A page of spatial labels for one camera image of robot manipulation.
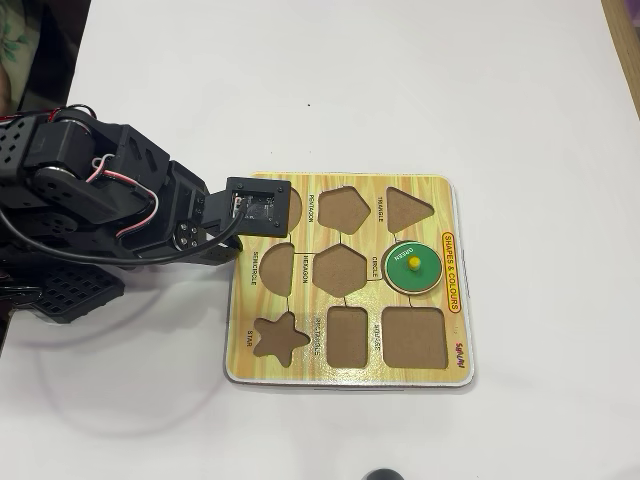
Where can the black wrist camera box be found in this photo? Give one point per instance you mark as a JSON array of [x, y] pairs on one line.
[[257, 186]]

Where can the green round puzzle piece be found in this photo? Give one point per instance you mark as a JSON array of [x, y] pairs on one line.
[[425, 277]]

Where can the dark round object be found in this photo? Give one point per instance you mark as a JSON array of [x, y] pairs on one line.
[[382, 476]]

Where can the wooden shape puzzle board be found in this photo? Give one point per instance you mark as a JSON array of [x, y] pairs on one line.
[[310, 300]]

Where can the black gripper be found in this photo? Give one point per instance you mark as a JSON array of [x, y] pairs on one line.
[[187, 238]]

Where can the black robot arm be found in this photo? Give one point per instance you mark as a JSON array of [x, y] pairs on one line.
[[55, 147]]

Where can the floral patterned cloth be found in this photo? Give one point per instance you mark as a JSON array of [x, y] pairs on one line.
[[12, 45]]

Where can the black waffle base plate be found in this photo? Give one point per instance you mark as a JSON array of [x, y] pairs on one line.
[[112, 287]]

